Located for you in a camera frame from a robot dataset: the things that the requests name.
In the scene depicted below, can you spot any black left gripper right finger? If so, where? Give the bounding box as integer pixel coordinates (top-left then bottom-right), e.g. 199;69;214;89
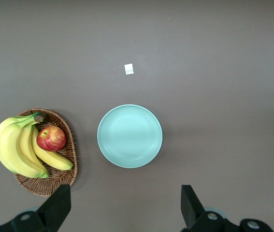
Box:
181;184;273;232

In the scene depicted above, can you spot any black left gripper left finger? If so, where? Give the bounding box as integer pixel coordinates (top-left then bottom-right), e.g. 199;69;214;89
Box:
0;184;72;232

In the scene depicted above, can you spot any pale green round plate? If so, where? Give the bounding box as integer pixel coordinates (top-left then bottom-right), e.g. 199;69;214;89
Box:
97;104;163;169

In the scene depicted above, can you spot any brown wicker basket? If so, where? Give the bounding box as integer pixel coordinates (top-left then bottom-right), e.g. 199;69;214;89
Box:
13;108;78;197

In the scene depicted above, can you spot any red apple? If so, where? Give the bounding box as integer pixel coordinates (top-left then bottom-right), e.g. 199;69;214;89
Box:
36;125;67;152

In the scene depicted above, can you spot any yellow banana bunch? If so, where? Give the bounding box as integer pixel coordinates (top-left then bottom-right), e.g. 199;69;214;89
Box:
0;112;74;179

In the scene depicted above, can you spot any brown table cover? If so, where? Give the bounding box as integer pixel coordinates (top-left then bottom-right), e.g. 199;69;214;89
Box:
0;0;274;232

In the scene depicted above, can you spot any small paper sticker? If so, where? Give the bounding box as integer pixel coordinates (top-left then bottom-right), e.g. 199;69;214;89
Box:
124;63;134;76

